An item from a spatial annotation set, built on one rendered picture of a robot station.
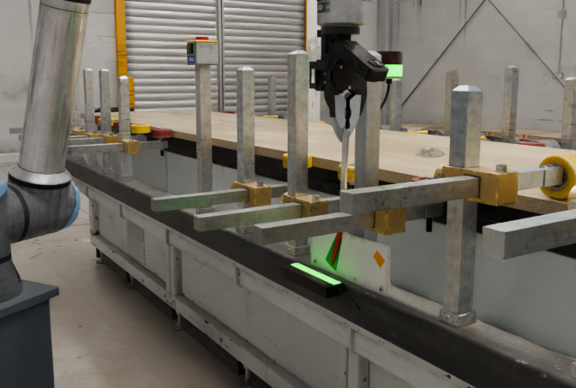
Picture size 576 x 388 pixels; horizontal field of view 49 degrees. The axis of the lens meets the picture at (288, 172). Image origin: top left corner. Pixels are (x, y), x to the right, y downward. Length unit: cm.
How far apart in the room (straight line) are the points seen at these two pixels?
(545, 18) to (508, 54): 75
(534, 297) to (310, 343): 88
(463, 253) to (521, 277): 23
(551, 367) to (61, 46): 121
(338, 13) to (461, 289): 52
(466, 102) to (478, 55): 938
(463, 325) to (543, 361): 15
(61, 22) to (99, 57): 768
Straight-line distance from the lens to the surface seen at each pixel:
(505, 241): 69
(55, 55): 159
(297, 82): 143
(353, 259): 130
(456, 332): 111
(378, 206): 89
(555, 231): 75
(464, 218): 108
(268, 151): 193
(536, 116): 978
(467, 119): 105
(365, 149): 124
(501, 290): 134
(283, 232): 111
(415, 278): 151
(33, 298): 164
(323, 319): 149
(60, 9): 158
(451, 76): 257
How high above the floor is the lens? 112
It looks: 9 degrees down
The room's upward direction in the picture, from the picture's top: straight up
